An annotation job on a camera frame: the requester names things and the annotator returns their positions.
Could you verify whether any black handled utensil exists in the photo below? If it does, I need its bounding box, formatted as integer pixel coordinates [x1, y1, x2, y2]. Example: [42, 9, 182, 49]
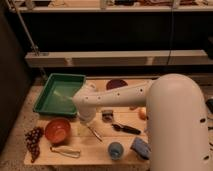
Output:
[111, 124, 141, 135]

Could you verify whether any metal diagonal pole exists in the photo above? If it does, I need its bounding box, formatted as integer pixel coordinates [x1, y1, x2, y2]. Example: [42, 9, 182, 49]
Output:
[10, 0, 48, 81]

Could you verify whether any blue cup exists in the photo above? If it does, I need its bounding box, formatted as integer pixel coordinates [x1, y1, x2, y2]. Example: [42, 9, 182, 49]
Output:
[108, 142, 124, 160]

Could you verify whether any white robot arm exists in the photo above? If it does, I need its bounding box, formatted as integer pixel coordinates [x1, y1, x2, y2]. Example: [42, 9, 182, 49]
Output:
[72, 74, 213, 171]

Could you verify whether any wooden shelf beam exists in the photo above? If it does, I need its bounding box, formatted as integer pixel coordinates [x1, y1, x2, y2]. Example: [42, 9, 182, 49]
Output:
[25, 50, 213, 68]

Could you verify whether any dark red grape bunch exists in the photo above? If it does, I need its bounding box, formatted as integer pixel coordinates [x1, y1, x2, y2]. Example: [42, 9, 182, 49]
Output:
[25, 127, 44, 163]

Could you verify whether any green plastic tray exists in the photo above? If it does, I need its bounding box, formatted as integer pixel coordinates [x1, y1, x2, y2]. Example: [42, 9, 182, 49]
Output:
[33, 73, 86, 118]

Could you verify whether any blue yellow sponge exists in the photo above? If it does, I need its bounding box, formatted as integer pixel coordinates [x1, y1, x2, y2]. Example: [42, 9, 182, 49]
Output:
[130, 137, 150, 160]

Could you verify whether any orange bowl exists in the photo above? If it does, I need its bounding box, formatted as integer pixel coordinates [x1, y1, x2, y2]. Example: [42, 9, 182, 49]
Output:
[44, 118, 71, 144]

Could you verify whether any silver metal fork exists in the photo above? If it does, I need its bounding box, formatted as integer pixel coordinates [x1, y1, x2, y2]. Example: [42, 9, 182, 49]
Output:
[87, 126, 103, 142]

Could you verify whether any purple bowl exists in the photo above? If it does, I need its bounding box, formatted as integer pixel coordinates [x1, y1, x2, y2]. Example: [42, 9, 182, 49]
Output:
[106, 79, 127, 90]

